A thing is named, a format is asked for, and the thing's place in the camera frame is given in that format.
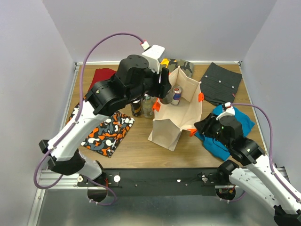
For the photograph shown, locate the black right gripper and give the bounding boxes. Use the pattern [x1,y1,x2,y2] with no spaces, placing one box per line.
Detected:
[193,112,231,148]

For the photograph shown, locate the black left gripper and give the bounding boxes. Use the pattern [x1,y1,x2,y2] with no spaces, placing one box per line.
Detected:
[126,63,173,102]

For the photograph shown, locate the green cap glass bottle back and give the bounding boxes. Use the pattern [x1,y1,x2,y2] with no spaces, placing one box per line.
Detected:
[142,94,155,119]

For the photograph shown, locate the beige canvas tote bag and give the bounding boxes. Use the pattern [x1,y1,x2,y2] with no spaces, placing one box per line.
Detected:
[148,67,205,151]

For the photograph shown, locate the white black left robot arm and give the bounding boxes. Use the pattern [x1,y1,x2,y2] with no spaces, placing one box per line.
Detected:
[39,55,171,186]

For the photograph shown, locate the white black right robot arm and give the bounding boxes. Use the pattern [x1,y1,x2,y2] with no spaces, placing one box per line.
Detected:
[194,113,301,226]

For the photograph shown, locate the red tab can back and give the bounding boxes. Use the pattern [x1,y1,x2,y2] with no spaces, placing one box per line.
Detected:
[171,85,182,105]

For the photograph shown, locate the teal blue shirt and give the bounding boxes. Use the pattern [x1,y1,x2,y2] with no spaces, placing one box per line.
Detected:
[194,107,255,161]

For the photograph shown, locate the camouflage yellow green shorts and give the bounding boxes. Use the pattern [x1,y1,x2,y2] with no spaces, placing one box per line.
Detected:
[160,58,194,78]

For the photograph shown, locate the dark grey buttoned garment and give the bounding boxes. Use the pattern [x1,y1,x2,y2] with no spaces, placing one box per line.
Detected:
[200,62,242,106]

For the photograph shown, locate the folded red shirt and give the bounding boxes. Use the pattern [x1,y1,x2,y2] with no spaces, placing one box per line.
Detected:
[88,68,116,91]

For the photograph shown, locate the orange black patterned shorts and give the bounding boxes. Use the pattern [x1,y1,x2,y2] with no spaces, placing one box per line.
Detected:
[80,111,135,158]

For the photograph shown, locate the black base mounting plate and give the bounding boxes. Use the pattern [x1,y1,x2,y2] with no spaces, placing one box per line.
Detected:
[78,168,240,200]

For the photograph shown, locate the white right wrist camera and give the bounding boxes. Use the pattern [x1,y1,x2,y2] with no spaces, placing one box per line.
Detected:
[216,102,235,121]

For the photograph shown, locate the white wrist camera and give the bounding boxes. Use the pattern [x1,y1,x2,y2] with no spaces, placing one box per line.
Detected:
[141,41,165,73]
[216,102,235,121]

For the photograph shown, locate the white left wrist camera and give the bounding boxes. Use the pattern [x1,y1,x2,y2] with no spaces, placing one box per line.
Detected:
[141,41,165,73]

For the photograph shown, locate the aluminium table frame rail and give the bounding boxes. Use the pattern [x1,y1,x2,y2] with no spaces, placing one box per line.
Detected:
[27,61,301,226]

